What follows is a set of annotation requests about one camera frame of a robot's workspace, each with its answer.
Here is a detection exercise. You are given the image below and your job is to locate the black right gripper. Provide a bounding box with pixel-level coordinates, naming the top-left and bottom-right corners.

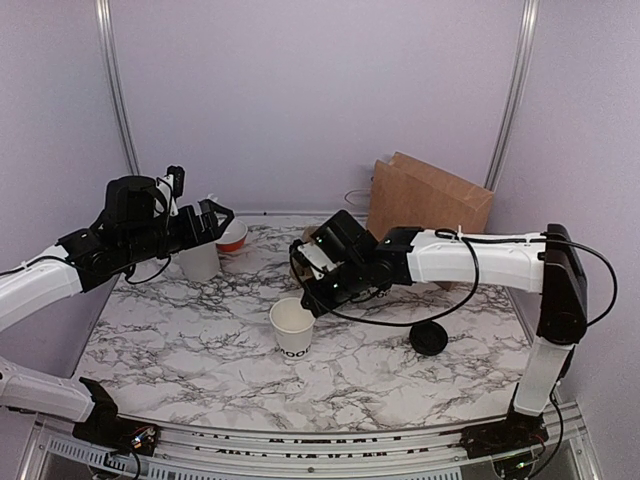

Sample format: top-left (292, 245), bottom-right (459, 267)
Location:
top-left (300, 257), bottom-right (370, 319)

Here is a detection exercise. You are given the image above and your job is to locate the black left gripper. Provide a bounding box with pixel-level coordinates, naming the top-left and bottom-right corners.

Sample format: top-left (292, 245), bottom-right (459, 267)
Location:
top-left (121, 198), bottom-right (233, 265)

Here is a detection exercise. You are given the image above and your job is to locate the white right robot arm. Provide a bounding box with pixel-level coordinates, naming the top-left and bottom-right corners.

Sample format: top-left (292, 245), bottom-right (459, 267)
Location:
top-left (289, 210), bottom-right (587, 448)

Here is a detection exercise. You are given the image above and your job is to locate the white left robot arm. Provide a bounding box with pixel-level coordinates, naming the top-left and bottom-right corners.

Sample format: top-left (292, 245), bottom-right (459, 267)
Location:
top-left (1, 166), bottom-right (234, 445)

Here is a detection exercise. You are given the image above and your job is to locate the orange white bowl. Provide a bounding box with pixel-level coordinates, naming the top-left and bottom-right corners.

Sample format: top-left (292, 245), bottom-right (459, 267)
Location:
top-left (216, 219), bottom-right (248, 253)

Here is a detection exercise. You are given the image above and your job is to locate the cardboard cup carrier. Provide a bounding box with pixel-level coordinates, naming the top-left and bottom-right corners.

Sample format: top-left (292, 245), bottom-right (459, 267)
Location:
top-left (289, 225), bottom-right (327, 288)

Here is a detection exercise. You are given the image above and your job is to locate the white utensil holder cup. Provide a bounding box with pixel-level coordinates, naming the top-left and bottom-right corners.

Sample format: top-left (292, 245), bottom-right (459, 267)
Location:
top-left (179, 243), bottom-right (220, 282)

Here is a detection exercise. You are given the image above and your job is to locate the brown paper bag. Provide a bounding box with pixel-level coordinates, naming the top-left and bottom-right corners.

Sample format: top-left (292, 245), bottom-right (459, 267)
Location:
top-left (364, 151), bottom-right (495, 292)

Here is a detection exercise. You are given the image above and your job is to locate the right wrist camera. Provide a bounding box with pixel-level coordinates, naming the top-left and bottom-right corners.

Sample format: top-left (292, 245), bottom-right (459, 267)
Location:
top-left (290, 240), bottom-right (337, 281)

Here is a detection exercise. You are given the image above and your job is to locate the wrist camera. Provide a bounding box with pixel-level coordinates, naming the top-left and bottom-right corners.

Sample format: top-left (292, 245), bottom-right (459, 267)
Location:
top-left (155, 165), bottom-right (185, 217)
top-left (290, 240), bottom-right (337, 281)

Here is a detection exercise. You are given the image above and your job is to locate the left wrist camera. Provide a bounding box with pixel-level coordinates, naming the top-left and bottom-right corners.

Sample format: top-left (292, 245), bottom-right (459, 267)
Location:
top-left (155, 165), bottom-right (185, 217)

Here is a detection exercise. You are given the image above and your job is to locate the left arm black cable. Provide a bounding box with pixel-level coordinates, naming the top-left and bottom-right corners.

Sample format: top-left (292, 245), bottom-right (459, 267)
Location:
top-left (0, 199), bottom-right (181, 285)

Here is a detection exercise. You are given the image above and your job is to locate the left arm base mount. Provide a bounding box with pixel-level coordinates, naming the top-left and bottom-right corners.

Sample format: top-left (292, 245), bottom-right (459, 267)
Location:
top-left (72, 377), bottom-right (159, 456)

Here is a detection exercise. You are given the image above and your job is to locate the left aluminium corner post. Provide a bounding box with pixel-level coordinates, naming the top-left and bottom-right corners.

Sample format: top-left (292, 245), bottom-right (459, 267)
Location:
top-left (95, 0), bottom-right (141, 175)

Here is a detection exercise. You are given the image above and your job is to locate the aluminium corner post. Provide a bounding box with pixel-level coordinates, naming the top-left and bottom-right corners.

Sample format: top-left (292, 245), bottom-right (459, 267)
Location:
top-left (484, 0), bottom-right (540, 192)
top-left (95, 0), bottom-right (141, 175)

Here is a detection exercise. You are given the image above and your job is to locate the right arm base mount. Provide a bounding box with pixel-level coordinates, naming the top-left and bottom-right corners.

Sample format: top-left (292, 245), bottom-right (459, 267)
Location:
top-left (460, 403), bottom-right (549, 459)

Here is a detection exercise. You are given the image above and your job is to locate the aluminium front rail frame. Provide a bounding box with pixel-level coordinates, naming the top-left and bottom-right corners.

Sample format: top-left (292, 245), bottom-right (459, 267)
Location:
top-left (17, 403), bottom-right (602, 479)

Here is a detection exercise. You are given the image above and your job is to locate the right aluminium corner post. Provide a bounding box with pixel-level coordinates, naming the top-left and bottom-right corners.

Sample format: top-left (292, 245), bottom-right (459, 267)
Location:
top-left (484, 0), bottom-right (540, 192)

